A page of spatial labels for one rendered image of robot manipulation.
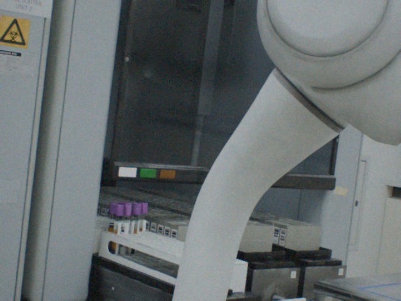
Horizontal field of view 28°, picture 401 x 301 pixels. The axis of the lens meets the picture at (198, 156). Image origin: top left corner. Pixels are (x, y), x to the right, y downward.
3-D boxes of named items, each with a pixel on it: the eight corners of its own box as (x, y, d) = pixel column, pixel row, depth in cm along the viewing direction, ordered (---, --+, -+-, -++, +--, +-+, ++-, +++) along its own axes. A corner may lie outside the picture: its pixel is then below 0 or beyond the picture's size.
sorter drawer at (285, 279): (68, 237, 208) (72, 204, 208) (112, 237, 217) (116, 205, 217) (264, 311, 153) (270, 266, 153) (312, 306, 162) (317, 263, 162)
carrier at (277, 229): (305, 248, 183) (308, 222, 183) (312, 249, 182) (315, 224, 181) (270, 249, 176) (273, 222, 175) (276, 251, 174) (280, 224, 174)
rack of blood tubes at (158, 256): (95, 262, 147) (99, 229, 146) (139, 261, 153) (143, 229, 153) (199, 303, 124) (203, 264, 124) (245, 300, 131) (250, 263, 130)
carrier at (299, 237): (312, 250, 181) (316, 224, 181) (319, 252, 180) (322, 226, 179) (276, 251, 174) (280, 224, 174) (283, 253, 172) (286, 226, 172)
